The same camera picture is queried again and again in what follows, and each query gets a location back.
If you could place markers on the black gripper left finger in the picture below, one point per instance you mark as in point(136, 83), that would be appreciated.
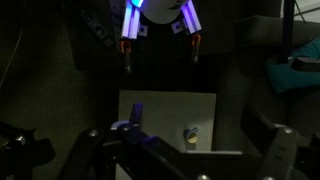
point(100, 153)

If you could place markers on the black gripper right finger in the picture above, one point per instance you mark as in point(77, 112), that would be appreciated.
point(286, 150)

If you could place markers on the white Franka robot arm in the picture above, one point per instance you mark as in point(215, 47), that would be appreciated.
point(163, 11)

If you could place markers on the white round plate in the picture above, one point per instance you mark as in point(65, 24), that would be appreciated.
point(117, 124)

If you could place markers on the teal cloth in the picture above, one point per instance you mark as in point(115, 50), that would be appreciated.
point(286, 78)

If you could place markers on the orange black clamp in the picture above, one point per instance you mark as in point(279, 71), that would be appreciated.
point(126, 53)
point(196, 46)

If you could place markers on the black tripod pole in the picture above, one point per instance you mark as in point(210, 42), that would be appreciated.
point(287, 30)

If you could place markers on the aluminium frame rail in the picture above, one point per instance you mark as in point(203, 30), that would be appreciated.
point(191, 18)
point(130, 20)

